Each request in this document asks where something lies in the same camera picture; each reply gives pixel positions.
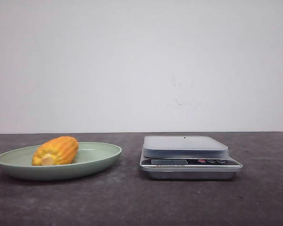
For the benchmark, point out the yellow corn cob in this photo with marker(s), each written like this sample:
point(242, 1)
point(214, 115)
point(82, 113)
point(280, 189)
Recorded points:
point(58, 151)

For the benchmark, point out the silver digital kitchen scale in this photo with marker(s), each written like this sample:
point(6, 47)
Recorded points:
point(187, 157)

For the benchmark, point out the pale green plate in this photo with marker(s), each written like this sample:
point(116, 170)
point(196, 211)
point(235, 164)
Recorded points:
point(92, 157)

